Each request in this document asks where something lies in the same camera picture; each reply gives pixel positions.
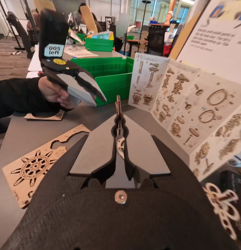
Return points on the wooden clover-shaped model assembly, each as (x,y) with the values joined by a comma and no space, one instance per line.
(220,199)

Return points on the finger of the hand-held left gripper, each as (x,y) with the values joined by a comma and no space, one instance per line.
(89,80)
(77,89)

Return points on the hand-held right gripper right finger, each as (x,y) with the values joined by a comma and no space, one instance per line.
(145,154)

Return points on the person's left hand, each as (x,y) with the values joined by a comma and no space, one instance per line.
(50,91)

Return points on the dark printed box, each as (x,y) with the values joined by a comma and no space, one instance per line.
(233,181)

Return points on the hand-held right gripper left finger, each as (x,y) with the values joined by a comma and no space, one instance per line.
(93,154)

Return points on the folded paper instruction sheet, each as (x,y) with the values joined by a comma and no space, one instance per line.
(143,64)

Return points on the wooden sheet with clover cutouts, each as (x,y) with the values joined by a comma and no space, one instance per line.
(60,116)

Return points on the wooden sheet with ship wheel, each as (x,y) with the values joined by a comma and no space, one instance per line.
(40,154)

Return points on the colourful printed box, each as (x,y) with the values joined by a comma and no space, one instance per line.
(101,36)

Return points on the black floor lamp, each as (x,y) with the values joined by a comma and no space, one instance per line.
(146,23)

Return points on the green plastic bin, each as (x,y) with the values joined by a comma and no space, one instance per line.
(99,46)
(104,66)
(112,87)

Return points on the task sign on wooden stand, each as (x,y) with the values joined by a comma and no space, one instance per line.
(210,29)

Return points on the black mesh chair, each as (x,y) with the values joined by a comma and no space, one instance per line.
(157,41)

